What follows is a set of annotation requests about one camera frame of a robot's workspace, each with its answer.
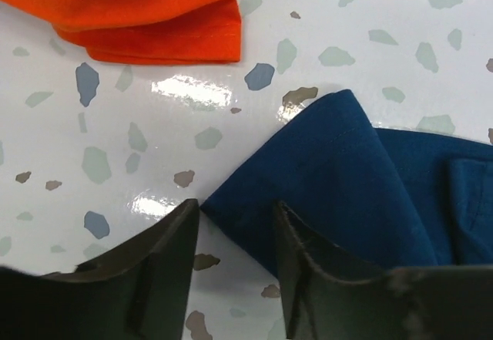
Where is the orange t-shirt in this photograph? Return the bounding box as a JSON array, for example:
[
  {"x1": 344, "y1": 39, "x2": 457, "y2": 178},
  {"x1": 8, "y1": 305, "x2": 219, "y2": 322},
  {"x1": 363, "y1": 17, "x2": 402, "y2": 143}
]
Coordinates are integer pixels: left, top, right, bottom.
[{"x1": 2, "y1": 0, "x2": 242, "y2": 66}]

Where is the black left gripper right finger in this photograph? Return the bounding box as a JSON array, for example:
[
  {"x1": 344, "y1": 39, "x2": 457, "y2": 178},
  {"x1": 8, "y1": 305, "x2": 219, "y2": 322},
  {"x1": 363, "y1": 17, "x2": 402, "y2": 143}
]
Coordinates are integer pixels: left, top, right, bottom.
[{"x1": 274, "y1": 203, "x2": 492, "y2": 339}]

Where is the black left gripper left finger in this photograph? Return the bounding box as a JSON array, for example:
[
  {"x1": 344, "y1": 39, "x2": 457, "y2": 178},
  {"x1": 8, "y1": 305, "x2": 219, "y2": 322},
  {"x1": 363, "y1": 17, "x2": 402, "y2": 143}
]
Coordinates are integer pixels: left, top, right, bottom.
[{"x1": 1, "y1": 199, "x2": 200, "y2": 339}]

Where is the blue t-shirt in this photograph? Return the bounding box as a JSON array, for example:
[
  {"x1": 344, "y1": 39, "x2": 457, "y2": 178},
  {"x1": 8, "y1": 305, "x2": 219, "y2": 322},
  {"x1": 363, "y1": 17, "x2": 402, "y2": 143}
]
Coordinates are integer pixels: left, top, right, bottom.
[{"x1": 201, "y1": 89, "x2": 492, "y2": 273}]

